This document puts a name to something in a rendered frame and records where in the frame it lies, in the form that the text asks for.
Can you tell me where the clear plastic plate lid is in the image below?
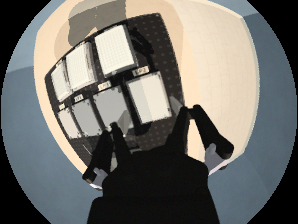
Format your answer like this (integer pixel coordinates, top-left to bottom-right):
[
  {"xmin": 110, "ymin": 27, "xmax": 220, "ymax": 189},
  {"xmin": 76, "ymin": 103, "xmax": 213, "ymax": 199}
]
[
  {"xmin": 129, "ymin": 75, "xmax": 169, "ymax": 123},
  {"xmin": 66, "ymin": 44, "xmax": 90, "ymax": 89}
]

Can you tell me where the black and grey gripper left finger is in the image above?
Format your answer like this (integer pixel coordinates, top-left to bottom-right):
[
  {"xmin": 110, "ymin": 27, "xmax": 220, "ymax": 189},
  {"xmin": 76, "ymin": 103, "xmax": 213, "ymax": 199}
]
[{"xmin": 82, "ymin": 110, "xmax": 138, "ymax": 191}]

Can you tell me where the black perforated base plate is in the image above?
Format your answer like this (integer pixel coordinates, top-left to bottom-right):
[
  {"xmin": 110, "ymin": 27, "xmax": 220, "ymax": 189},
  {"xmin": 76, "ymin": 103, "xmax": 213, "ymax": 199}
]
[{"xmin": 44, "ymin": 13, "xmax": 185, "ymax": 167}]

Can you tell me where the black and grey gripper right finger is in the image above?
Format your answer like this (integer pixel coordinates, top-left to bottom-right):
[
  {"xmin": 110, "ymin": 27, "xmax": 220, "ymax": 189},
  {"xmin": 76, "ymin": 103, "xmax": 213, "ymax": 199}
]
[{"xmin": 153, "ymin": 96, "xmax": 234, "ymax": 177}]

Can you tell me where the grey angled control panel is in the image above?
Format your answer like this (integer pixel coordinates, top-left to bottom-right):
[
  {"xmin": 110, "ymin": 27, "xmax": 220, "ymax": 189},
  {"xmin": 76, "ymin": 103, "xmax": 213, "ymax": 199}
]
[{"xmin": 83, "ymin": 144, "xmax": 141, "ymax": 172}]

